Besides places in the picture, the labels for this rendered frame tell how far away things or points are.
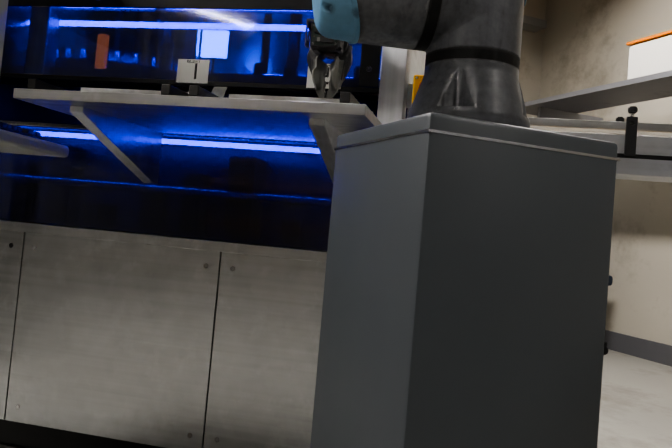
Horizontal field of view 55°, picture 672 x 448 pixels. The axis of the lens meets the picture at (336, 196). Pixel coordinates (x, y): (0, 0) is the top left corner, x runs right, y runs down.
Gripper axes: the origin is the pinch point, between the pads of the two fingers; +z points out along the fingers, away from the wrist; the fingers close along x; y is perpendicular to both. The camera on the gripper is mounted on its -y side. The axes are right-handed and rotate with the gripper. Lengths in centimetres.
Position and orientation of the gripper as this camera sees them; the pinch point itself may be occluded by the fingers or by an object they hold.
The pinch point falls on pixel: (326, 98)
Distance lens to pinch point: 131.3
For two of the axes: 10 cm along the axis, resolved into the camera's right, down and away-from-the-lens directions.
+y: -2.1, -0.6, -9.8
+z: -0.9, 10.0, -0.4
